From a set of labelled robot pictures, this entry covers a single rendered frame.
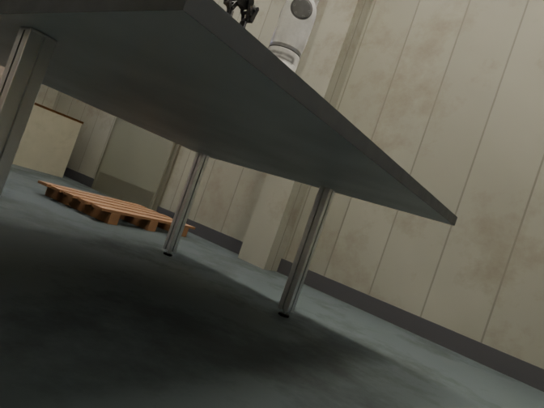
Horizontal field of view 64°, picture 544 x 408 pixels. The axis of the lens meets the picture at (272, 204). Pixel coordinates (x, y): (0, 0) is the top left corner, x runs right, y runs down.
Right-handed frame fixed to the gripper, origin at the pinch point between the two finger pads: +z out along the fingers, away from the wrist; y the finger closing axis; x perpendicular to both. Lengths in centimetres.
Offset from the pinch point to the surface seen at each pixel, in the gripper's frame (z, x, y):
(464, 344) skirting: 94, -48, 222
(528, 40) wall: -117, -27, 225
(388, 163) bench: 30, -56, 19
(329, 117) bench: 31, -57, -15
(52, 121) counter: 32, 444, 148
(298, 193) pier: 30, 105, 210
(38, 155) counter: 77, 444, 146
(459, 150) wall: -32, -6, 224
